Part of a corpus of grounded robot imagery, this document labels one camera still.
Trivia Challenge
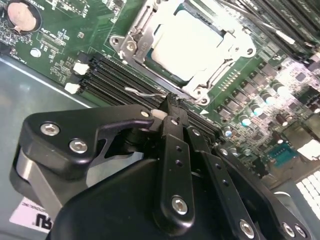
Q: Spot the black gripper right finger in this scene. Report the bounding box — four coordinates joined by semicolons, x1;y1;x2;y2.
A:
174;97;315;240

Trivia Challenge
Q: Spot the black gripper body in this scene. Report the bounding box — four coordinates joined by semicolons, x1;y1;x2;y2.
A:
48;159;234;240

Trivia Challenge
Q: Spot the metal socket cover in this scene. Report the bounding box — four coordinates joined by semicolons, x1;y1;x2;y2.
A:
126;0;258;105

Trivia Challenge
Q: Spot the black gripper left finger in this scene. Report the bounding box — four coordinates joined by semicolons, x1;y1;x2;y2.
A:
9;94;197;237

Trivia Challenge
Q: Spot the silver CPU plate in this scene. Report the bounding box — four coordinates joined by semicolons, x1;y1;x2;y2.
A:
149;9;225;84

